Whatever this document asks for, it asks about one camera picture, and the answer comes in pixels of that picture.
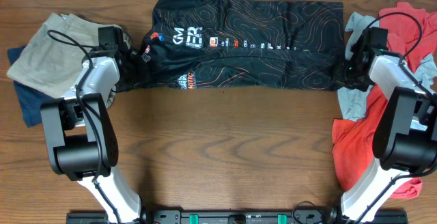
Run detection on folded khaki trousers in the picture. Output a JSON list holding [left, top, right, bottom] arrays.
[[7, 13, 104, 98]]

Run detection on black patterned cycling jersey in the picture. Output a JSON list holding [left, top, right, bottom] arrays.
[[135, 0, 345, 91]]

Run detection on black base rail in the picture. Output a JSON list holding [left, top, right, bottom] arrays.
[[66, 209, 409, 224]]

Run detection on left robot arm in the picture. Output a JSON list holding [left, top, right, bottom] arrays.
[[40, 40, 152, 223]]

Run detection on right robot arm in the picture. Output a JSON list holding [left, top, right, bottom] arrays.
[[327, 27, 436, 223]]

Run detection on light grey t-shirt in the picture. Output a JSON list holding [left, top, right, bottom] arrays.
[[337, 12, 436, 122]]

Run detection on red t-shirt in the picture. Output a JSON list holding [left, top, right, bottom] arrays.
[[332, 2, 436, 191]]

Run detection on folded navy blue garment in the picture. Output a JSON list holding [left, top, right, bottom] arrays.
[[7, 45, 54, 128]]

